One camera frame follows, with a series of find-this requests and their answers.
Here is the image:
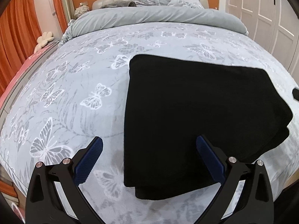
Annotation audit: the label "grey folded duvet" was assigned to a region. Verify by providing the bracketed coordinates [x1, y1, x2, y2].
[58, 6, 249, 46]

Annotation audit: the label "pink bench cushion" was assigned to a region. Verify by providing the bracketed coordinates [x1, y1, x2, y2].
[1, 41, 58, 107]

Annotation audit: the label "cream flower plush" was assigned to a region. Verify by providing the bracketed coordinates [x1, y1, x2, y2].
[33, 31, 54, 54]

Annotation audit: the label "grey patterned pillow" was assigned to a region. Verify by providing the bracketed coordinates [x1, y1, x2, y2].
[128, 0, 204, 9]

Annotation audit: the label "orange curtain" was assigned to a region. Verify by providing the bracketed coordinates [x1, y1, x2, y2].
[1, 0, 41, 94]

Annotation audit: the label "white wardrobe doors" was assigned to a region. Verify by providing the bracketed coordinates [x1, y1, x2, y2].
[226, 0, 298, 73]

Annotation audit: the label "butterfly pattern bed sheet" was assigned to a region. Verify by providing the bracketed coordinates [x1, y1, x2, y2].
[1, 22, 298, 223]

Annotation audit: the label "white bedside ornament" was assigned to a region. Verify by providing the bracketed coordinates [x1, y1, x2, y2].
[74, 1, 90, 19]

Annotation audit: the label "black pants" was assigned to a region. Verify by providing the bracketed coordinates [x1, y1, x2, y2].
[124, 55, 293, 200]

